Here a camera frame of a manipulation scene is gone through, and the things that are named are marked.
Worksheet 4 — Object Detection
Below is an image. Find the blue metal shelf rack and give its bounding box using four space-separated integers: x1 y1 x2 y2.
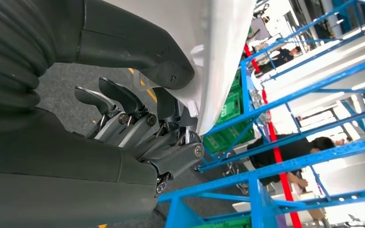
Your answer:
157 0 365 228

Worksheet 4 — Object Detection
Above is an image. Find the silver cast metal part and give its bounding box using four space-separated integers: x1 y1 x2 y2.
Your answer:
250 89 271 125

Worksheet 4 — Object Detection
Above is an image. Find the yellow floor tape outline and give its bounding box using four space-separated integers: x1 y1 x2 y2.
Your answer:
127 67 158 103

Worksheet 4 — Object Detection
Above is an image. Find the green plastic crate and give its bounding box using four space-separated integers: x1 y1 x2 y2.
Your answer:
217 69 244 125
202 121 256 155

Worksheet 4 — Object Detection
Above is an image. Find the red barrier belt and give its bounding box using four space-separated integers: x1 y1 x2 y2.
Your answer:
244 44 303 228

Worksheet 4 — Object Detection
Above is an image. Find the person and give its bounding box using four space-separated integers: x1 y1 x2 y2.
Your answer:
255 45 303 75
247 135 336 192

